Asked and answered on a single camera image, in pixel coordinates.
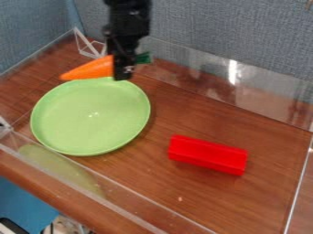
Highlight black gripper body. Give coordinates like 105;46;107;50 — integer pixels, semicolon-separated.
101;8;151;53

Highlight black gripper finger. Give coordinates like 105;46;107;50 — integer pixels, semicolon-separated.
111;47;135;80

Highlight green plastic plate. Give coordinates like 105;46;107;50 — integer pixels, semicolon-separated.
31;78;150;156

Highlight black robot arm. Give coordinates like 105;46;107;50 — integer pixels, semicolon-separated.
103;0;151;80

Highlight clear acrylic corner bracket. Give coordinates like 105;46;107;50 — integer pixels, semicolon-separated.
73;27;107;59

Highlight red rectangular block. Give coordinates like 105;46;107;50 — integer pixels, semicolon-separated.
167;135;249;176

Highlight orange toy carrot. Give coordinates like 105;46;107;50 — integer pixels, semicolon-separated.
60;52;152;80

